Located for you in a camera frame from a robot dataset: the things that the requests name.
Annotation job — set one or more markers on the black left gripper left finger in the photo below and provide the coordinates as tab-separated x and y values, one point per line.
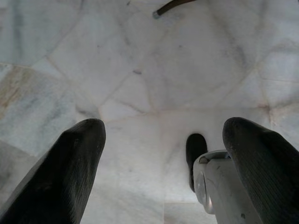
58	172

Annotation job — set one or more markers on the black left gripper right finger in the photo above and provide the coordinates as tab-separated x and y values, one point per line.
266	168

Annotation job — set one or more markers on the white robot leg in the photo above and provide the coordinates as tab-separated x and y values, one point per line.
224	186

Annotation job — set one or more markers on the dark brown chair leg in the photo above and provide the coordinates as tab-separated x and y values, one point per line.
171	6

